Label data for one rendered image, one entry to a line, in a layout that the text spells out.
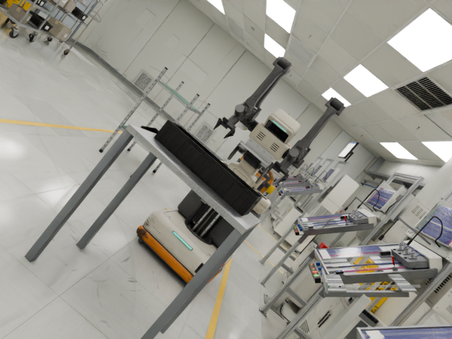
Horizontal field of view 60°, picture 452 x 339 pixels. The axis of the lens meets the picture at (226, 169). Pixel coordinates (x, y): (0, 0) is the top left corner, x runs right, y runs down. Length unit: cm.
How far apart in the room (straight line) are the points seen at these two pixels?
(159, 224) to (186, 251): 27
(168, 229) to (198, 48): 949
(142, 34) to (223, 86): 283
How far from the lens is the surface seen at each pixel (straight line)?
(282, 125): 266
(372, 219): 435
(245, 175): 273
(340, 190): 755
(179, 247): 280
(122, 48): 1248
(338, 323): 261
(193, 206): 309
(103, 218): 232
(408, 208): 442
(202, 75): 1176
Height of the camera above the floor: 109
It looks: 6 degrees down
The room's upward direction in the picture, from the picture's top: 40 degrees clockwise
